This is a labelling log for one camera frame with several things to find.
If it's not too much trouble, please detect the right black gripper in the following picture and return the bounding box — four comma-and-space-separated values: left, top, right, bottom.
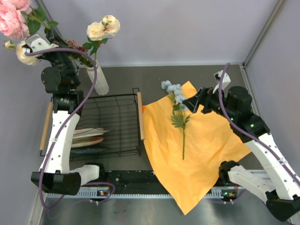
182, 85, 237, 121

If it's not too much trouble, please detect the mauve rose stem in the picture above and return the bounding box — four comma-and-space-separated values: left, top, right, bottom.
67, 40, 92, 68

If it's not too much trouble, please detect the cream rose stem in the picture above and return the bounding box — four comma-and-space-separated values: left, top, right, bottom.
4, 40, 38, 66
82, 15, 120, 60

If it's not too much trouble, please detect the orange paper flower bouquet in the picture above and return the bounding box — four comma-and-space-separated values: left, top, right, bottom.
143, 85, 250, 214

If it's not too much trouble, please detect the pink rose stem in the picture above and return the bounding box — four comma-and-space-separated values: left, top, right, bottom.
0, 0, 59, 40

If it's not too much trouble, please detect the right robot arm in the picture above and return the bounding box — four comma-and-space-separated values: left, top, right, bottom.
183, 86, 300, 222

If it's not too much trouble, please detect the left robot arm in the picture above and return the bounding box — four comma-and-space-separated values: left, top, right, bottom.
25, 29, 106, 195

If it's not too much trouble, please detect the white ribbed ceramic vase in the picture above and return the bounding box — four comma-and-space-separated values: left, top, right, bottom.
87, 60, 109, 96

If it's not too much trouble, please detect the blue flower stem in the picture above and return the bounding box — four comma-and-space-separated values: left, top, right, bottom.
161, 80, 190, 160

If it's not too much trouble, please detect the white plate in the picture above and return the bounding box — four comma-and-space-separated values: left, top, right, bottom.
73, 127, 114, 139

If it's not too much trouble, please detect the pink rimmed plate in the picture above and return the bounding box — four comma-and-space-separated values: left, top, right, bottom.
71, 136, 104, 148

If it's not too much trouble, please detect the blue plate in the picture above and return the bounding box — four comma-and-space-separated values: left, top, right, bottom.
71, 147, 110, 155

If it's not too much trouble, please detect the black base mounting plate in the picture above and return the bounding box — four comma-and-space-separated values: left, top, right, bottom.
103, 170, 223, 194

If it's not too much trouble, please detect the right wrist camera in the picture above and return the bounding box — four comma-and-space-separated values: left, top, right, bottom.
212, 70, 231, 92

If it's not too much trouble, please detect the black wire dish rack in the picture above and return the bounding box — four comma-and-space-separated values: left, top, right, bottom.
38, 87, 146, 162

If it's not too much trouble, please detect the grey cable duct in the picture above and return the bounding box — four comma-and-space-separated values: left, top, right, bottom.
47, 187, 237, 200

